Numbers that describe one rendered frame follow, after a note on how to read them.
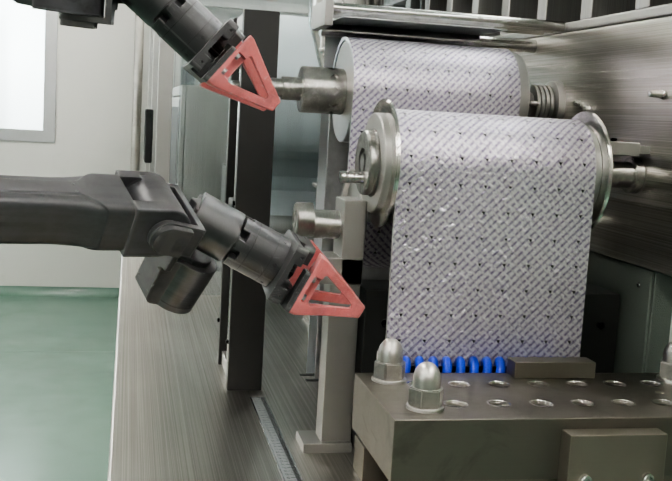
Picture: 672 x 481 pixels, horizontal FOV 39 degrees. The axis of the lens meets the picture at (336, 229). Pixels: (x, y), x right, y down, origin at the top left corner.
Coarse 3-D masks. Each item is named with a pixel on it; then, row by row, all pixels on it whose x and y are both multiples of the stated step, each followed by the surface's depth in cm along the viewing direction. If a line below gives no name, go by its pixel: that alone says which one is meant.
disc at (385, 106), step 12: (384, 108) 109; (396, 120) 105; (396, 132) 104; (396, 144) 104; (396, 156) 104; (396, 168) 104; (396, 180) 104; (396, 192) 105; (372, 216) 113; (384, 216) 108
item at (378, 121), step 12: (372, 120) 111; (384, 120) 107; (384, 132) 106; (384, 144) 105; (384, 156) 105; (600, 156) 111; (384, 168) 105; (600, 168) 110; (384, 180) 106; (600, 180) 111; (384, 192) 106; (372, 204) 110; (384, 204) 108
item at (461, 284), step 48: (432, 240) 107; (480, 240) 108; (528, 240) 109; (576, 240) 110; (432, 288) 107; (480, 288) 109; (528, 288) 110; (576, 288) 111; (432, 336) 108; (480, 336) 109; (528, 336) 111; (576, 336) 112
